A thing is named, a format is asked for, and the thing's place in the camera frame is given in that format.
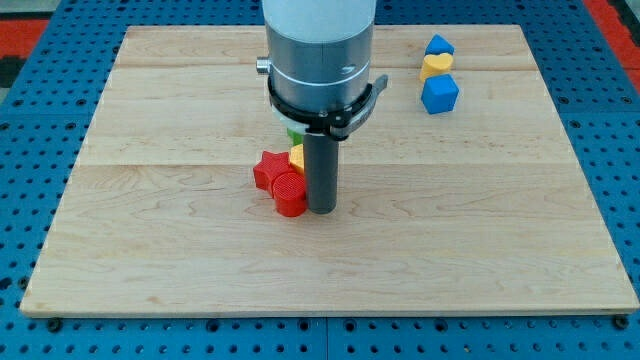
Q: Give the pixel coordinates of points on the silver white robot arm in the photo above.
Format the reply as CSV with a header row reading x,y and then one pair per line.
x,y
319,54

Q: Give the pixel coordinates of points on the yellow heart block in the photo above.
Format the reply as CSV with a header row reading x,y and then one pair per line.
x,y
435,65

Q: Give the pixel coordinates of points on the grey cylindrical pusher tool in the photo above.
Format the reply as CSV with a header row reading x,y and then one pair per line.
x,y
321,169

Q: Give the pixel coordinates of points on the red cylinder block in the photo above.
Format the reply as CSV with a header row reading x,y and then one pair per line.
x,y
289,193

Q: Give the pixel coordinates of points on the yellow block behind tool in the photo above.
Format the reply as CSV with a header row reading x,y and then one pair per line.
x,y
296,159

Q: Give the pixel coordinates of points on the green block behind tool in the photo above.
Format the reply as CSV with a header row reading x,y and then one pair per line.
x,y
295,137

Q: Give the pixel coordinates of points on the red star block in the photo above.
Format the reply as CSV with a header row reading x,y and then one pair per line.
x,y
271,166

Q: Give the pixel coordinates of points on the blue cube block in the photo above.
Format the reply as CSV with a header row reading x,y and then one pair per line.
x,y
439,94

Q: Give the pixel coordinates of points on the wooden board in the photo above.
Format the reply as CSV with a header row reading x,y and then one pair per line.
x,y
480,211

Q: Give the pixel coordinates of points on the blue triangular block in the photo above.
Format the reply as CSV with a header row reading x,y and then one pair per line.
x,y
439,45

